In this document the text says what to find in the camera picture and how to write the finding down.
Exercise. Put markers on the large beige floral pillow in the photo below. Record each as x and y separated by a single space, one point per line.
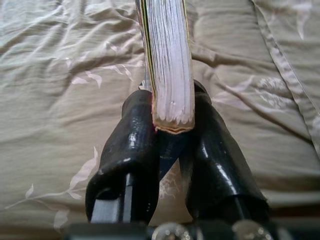
300 37

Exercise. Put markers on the bed with beige floral sheet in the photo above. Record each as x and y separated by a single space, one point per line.
62 100

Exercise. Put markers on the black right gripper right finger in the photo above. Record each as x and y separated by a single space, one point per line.
215 170

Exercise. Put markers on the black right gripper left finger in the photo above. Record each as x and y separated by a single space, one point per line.
130 155

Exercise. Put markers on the colourful comic book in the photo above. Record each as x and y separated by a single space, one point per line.
170 62

